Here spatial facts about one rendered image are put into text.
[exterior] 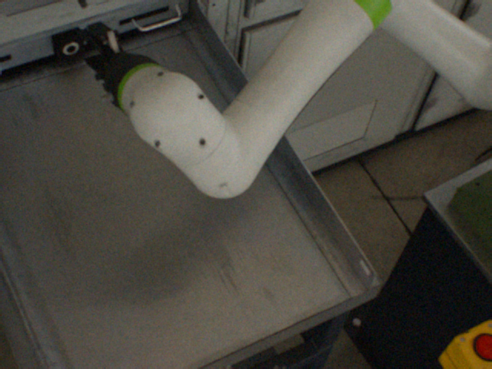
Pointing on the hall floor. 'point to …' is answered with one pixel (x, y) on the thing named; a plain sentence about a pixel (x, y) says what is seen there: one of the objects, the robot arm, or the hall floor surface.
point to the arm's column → (426, 300)
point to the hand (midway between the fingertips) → (94, 48)
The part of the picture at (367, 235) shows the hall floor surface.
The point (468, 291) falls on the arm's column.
